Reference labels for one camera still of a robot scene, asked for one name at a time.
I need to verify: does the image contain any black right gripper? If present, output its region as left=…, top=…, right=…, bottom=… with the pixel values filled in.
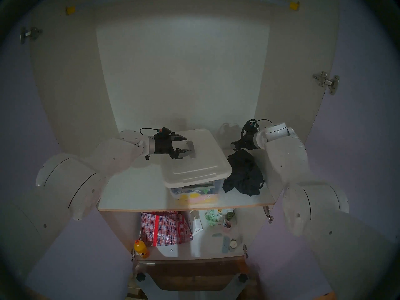
left=231, top=131, right=259, bottom=152

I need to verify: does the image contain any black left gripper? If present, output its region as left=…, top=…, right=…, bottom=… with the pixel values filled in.
left=153, top=132, right=193, bottom=160

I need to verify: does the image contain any white plastic bin lid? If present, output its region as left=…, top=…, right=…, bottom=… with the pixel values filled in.
left=162, top=128, right=232, bottom=189

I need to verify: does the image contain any black garment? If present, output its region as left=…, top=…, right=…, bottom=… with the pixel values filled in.
left=222, top=149, right=265, bottom=196

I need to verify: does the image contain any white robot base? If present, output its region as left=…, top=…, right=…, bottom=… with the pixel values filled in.
left=127, top=271, right=250, bottom=300

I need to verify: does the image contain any clear plastic storage bin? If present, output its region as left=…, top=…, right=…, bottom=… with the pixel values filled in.
left=169, top=174, right=226, bottom=206

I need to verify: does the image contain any yellow garment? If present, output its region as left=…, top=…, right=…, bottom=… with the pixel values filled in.
left=180, top=193, right=218, bottom=204

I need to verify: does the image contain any green white crumpled bag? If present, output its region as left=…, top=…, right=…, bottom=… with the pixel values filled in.
left=205, top=209, right=223, bottom=226

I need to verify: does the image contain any white wooden cabinet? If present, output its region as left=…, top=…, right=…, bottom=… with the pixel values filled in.
left=20, top=0, right=341, bottom=262

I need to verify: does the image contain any red plaid bag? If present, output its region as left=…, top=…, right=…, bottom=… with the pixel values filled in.
left=141, top=211, right=193, bottom=247

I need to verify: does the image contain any orange bottle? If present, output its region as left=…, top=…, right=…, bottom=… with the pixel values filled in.
left=134, top=239, right=150, bottom=259

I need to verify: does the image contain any lilac cabinet door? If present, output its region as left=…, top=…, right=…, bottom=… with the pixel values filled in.
left=247, top=0, right=400, bottom=300
left=0, top=9, right=135, bottom=300

